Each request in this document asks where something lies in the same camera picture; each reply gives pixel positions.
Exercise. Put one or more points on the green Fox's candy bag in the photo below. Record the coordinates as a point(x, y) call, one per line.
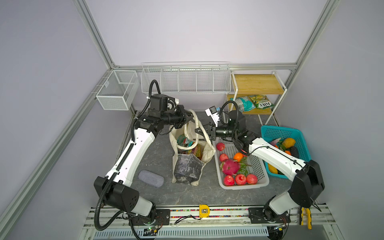
point(261, 102)

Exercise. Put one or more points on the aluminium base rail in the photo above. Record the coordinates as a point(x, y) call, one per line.
point(213, 222)

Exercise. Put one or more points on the small white mesh basket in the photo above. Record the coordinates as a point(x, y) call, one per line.
point(118, 90)

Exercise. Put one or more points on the beige canvas grocery bag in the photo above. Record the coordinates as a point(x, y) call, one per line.
point(188, 169)

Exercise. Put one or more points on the red apple middle left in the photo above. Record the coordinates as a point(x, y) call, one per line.
point(223, 157)

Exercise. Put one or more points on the teal pink snack bag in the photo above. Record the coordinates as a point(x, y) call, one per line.
point(185, 142)

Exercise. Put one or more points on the red apple far left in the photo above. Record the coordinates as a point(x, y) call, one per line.
point(220, 146)

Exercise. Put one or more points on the white and wood shelf rack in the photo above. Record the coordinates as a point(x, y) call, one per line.
point(258, 84)

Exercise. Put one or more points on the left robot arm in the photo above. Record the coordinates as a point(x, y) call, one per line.
point(115, 188)

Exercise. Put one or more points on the white plastic basket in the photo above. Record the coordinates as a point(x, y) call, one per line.
point(254, 166)

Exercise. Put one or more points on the dark green cucumber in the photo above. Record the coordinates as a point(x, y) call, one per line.
point(294, 152)

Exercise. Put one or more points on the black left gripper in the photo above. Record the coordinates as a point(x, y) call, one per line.
point(183, 113)

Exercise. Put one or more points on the yellow lemon in teal basket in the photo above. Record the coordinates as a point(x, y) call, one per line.
point(288, 143)

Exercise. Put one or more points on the grey fabric glasses case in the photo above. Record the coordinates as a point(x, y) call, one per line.
point(151, 178)

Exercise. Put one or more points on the orange fruit near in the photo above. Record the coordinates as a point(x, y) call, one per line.
point(238, 157)

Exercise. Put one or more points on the red apple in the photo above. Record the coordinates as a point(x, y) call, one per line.
point(223, 157)
point(229, 181)
point(241, 179)
point(220, 146)

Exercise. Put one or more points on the teal plastic basket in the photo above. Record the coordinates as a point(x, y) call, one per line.
point(270, 133)

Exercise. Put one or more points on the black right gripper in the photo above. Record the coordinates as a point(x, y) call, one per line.
point(212, 131)

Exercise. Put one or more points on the pink dragon fruit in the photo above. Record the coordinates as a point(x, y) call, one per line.
point(230, 167)

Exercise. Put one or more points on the orange pink snack bag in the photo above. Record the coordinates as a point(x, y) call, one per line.
point(197, 152)

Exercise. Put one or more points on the yellow pepper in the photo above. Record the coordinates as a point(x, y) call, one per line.
point(272, 169)

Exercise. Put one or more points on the red apple near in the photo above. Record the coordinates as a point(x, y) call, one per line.
point(229, 181)

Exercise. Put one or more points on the yellow handled pliers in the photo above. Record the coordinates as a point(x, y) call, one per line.
point(305, 212)

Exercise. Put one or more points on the long white wire basket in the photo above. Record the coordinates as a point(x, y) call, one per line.
point(187, 77)

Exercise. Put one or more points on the yellow tape measure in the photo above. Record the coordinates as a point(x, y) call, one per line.
point(204, 211)

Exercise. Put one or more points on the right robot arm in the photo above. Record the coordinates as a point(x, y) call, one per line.
point(306, 177)

